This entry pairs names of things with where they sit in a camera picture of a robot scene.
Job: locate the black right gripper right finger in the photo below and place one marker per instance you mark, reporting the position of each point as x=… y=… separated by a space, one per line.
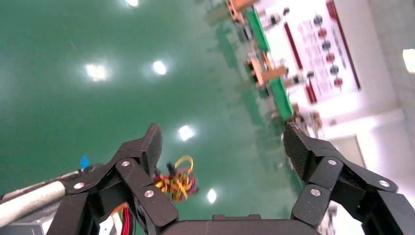
x=324 y=175

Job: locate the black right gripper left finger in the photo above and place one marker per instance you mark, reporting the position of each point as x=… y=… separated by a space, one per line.
x=129 y=175

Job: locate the blue scrap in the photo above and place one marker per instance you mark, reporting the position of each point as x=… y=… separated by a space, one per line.
x=85 y=162

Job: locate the green topped table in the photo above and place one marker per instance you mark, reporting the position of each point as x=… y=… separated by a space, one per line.
x=257 y=29
x=282 y=97

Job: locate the white rack pipe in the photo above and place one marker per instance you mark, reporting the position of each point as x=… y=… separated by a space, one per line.
x=29 y=201

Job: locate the white wall poster red print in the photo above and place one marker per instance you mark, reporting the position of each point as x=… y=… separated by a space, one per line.
x=311 y=48

